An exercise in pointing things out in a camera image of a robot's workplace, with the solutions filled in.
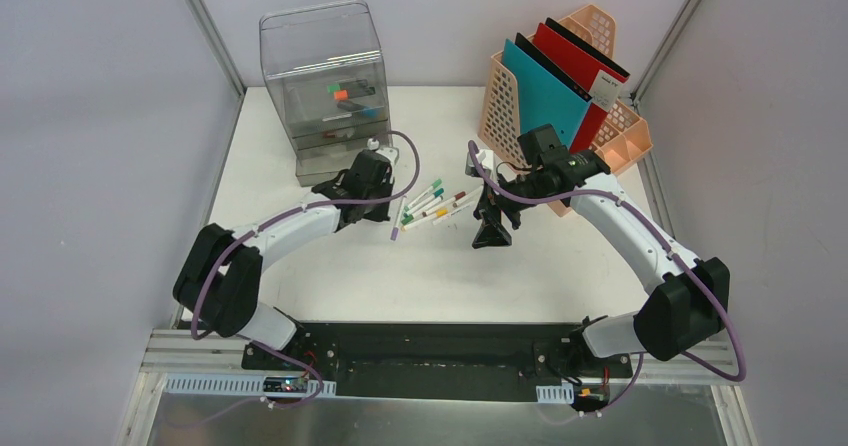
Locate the peach plastic file rack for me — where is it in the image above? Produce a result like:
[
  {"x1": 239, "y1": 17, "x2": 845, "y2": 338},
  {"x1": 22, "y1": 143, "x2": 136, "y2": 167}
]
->
[{"x1": 477, "y1": 3, "x2": 655, "y2": 218}]

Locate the red folder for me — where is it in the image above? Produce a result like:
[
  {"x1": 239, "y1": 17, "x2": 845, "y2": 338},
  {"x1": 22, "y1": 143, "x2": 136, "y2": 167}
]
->
[{"x1": 532, "y1": 18, "x2": 630, "y2": 153}]

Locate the brown cap marker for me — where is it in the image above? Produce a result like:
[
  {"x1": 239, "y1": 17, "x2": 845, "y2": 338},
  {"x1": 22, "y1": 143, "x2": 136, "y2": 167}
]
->
[{"x1": 453, "y1": 185, "x2": 484, "y2": 207}]

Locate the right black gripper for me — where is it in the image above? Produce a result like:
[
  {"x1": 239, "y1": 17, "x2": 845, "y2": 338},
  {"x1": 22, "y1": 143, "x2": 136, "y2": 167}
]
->
[{"x1": 473, "y1": 168, "x2": 556, "y2": 249}]

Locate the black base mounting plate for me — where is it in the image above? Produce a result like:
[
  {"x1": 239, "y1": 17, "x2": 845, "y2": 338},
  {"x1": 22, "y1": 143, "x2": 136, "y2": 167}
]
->
[{"x1": 283, "y1": 322, "x2": 635, "y2": 402}]

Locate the orange cap black highlighter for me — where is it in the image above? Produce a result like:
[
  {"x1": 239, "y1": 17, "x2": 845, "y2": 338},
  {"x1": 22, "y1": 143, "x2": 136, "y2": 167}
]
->
[{"x1": 333, "y1": 87, "x2": 376, "y2": 101}]

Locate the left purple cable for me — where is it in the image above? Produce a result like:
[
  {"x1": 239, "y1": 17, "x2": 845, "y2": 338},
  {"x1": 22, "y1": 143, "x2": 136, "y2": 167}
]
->
[{"x1": 165, "y1": 130, "x2": 422, "y2": 428}]

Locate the yellow cap marker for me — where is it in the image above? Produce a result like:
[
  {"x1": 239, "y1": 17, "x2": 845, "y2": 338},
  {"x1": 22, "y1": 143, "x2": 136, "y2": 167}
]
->
[{"x1": 401, "y1": 208, "x2": 449, "y2": 231}]

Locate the blue cap black highlighter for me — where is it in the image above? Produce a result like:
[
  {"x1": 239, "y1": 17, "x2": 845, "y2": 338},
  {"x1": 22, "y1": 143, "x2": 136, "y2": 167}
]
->
[{"x1": 336, "y1": 100, "x2": 381, "y2": 118}]

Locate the green cap black highlighter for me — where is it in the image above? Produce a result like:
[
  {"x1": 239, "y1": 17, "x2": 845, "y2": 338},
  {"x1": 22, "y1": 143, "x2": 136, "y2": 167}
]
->
[{"x1": 326, "y1": 79, "x2": 370, "y2": 94}]

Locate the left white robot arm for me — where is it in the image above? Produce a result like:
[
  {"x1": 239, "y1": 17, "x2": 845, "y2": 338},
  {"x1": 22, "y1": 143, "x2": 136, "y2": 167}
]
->
[{"x1": 172, "y1": 146, "x2": 398, "y2": 371}]

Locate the teal folder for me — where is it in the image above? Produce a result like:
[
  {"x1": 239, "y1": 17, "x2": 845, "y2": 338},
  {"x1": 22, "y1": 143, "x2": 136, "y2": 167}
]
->
[{"x1": 501, "y1": 33, "x2": 591, "y2": 147}]

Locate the dark red cap marker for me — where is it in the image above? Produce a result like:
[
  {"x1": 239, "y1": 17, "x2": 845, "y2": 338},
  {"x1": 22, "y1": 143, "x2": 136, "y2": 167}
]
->
[{"x1": 423, "y1": 191, "x2": 467, "y2": 217}]

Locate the teal cap marker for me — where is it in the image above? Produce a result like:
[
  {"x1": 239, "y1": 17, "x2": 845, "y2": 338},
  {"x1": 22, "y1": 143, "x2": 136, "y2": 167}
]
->
[{"x1": 406, "y1": 188, "x2": 444, "y2": 215}]

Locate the clear grey drawer organizer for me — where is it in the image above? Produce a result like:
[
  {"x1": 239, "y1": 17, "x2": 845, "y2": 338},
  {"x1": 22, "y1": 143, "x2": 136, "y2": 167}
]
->
[{"x1": 259, "y1": 0, "x2": 391, "y2": 186}]

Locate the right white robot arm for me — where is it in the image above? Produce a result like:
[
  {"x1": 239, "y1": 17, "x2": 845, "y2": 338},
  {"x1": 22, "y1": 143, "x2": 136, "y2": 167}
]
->
[{"x1": 466, "y1": 125, "x2": 730, "y2": 376}]

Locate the purple cap marker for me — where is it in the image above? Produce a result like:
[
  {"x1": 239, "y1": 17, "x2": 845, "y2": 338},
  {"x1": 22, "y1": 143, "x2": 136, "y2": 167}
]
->
[{"x1": 390, "y1": 195, "x2": 407, "y2": 242}]

